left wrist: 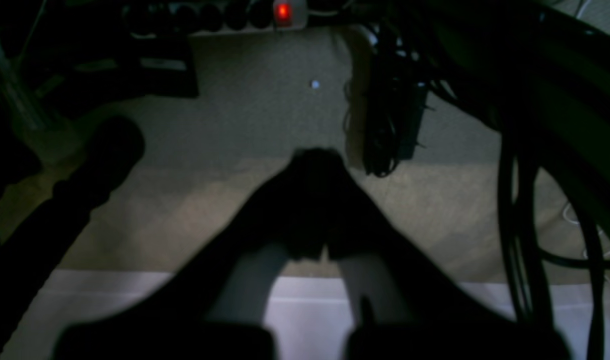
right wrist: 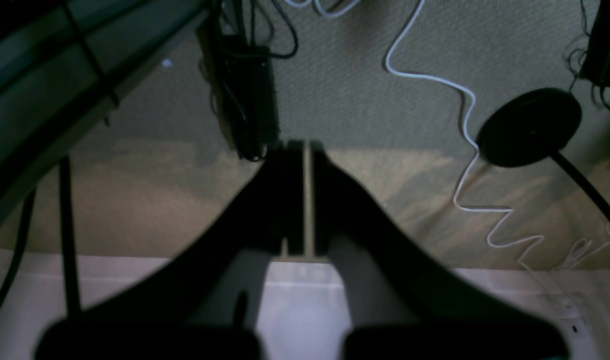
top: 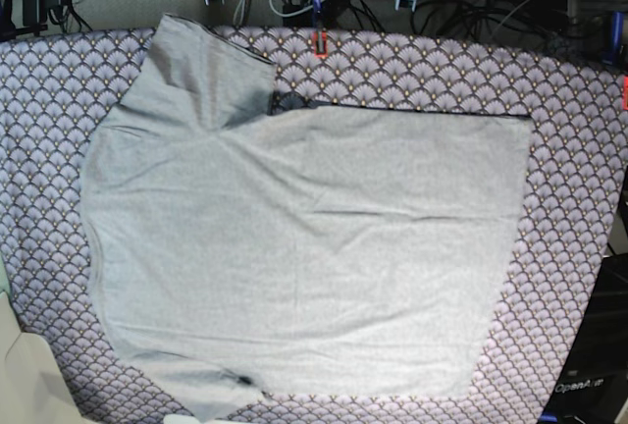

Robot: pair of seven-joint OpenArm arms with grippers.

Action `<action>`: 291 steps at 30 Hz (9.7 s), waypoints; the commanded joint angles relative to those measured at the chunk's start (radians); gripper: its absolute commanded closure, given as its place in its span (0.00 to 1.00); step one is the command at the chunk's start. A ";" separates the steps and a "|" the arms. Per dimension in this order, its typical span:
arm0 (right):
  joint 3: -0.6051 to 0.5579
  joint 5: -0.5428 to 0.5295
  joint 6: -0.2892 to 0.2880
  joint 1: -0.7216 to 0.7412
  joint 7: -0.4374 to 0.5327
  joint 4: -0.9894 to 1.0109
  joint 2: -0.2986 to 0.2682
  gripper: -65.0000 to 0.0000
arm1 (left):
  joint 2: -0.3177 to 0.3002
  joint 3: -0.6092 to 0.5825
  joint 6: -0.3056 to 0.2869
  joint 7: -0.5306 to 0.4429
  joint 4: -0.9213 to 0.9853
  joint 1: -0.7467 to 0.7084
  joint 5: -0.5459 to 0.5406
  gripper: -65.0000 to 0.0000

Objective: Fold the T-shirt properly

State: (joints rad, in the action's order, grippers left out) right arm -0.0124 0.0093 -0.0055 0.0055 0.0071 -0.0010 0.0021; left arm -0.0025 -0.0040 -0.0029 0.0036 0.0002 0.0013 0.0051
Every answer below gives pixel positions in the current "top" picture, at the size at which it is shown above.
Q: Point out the light grey T-shirt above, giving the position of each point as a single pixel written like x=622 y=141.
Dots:
x=327 y=250

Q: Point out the red black centre clamp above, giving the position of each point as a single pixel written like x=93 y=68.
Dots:
x=320 y=39

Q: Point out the purple fan-pattern tablecloth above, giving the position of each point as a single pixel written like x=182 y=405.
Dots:
x=56 y=89

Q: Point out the red right edge clamp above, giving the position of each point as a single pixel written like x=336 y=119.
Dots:
x=625 y=93

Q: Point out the white plastic bin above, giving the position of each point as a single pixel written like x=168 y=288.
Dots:
x=33 y=389

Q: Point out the black OpenArm box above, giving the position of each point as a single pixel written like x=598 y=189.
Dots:
x=592 y=386

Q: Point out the blue right clamp handle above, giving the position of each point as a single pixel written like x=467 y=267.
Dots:
x=614 y=38

